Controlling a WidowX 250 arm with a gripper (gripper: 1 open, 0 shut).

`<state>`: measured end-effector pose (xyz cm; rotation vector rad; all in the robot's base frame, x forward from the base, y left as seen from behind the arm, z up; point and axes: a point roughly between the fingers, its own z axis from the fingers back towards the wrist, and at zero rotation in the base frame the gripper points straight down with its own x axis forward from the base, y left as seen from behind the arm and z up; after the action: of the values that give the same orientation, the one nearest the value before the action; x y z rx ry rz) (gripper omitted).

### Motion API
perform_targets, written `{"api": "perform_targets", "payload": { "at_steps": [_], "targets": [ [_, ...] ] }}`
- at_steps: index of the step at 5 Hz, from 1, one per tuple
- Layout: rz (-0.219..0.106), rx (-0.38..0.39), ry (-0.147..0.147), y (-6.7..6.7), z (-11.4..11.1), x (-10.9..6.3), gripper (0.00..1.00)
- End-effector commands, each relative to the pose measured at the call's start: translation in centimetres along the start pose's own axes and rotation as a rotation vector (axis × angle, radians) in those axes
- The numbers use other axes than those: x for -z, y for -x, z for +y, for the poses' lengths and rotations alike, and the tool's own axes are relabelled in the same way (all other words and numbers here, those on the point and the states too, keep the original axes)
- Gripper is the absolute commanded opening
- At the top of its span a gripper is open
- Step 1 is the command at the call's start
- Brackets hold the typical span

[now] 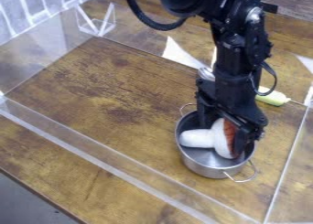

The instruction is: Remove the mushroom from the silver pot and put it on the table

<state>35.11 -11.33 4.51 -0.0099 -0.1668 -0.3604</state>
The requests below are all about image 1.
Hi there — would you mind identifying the black cable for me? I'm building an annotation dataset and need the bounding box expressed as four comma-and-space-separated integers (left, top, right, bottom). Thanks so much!
120, 0, 188, 32

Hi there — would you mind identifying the clear acrylic triangular bracket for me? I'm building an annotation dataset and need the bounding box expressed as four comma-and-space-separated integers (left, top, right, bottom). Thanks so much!
75, 4, 116, 37

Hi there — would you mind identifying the black bar in background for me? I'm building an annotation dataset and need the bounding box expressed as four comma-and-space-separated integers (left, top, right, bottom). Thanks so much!
262, 2, 278, 14

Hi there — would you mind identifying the clear acrylic enclosure wall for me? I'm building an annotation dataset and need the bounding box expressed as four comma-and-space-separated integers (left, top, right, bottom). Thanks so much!
0, 0, 313, 224

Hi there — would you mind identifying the silver metal pot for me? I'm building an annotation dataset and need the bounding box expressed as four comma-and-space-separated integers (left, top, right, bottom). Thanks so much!
175, 105, 258, 183

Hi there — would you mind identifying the plush brown white mushroom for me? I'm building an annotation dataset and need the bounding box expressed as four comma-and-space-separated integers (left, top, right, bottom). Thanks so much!
178, 118, 238, 159

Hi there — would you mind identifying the spoon with green handle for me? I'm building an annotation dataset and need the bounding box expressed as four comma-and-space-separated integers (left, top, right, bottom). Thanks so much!
198, 67, 291, 107

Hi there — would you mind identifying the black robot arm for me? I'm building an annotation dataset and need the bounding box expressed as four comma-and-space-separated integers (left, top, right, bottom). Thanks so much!
160, 0, 272, 158

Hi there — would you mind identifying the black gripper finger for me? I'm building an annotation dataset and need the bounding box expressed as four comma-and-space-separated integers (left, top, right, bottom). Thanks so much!
232, 126, 255, 156
196, 99, 218, 129

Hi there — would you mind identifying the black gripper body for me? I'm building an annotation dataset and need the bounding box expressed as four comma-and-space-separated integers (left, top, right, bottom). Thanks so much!
195, 78, 267, 141

